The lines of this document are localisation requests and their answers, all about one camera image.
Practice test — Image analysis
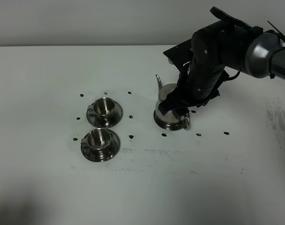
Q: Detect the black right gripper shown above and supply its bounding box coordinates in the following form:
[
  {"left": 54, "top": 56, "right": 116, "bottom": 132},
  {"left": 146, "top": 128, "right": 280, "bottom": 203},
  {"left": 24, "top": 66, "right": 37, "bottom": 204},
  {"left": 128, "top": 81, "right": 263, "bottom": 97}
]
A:
[{"left": 158, "top": 58, "right": 225, "bottom": 118}]

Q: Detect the near steel teacup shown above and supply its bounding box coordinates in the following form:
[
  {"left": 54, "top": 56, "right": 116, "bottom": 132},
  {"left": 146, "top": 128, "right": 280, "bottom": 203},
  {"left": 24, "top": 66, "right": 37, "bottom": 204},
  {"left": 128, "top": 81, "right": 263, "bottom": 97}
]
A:
[{"left": 81, "top": 129, "right": 111, "bottom": 151}]

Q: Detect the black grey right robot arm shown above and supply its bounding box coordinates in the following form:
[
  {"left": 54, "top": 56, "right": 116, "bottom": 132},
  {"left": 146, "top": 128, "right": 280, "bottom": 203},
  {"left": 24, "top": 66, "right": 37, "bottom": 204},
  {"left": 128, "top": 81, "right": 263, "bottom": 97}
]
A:
[{"left": 166, "top": 21, "right": 285, "bottom": 118}]

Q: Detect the steel teapot saucer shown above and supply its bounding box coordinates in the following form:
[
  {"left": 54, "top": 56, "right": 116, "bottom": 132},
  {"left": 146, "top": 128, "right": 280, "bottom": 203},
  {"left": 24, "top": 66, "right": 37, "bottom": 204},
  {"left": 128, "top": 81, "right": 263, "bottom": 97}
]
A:
[{"left": 154, "top": 112, "right": 190, "bottom": 131}]

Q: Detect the far steel saucer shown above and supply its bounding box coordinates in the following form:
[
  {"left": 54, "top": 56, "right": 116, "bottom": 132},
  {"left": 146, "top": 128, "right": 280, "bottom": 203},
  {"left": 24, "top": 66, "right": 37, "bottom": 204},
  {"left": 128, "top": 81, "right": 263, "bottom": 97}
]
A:
[{"left": 86, "top": 97, "right": 123, "bottom": 128}]

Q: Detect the near steel saucer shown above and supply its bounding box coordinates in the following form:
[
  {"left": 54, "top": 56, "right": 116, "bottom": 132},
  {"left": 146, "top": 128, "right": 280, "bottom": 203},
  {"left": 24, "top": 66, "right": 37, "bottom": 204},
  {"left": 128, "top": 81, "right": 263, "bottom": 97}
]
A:
[{"left": 81, "top": 128, "right": 120, "bottom": 162}]

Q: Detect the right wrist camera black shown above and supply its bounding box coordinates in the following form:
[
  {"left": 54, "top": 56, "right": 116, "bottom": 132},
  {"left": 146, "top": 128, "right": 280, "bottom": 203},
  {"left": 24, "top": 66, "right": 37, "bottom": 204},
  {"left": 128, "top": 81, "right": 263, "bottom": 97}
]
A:
[{"left": 163, "top": 39, "right": 193, "bottom": 71}]

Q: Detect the stainless steel teapot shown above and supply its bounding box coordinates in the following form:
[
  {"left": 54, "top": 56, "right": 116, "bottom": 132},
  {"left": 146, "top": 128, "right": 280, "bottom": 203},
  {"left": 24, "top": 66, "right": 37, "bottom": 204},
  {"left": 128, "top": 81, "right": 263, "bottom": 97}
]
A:
[{"left": 154, "top": 74, "right": 192, "bottom": 130}]

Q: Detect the far steel teacup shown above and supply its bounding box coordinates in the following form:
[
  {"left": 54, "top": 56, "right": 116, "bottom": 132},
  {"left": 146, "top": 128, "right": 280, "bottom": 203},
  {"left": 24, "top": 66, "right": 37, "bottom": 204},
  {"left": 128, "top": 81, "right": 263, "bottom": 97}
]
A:
[{"left": 87, "top": 97, "right": 116, "bottom": 121}]

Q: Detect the steel teacup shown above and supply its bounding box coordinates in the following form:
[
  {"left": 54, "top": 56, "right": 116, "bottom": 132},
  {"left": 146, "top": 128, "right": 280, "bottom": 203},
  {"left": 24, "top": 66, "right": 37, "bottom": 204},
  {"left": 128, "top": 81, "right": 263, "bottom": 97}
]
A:
[
  {"left": 87, "top": 97, "right": 116, "bottom": 121},
  {"left": 81, "top": 129, "right": 111, "bottom": 151}
]

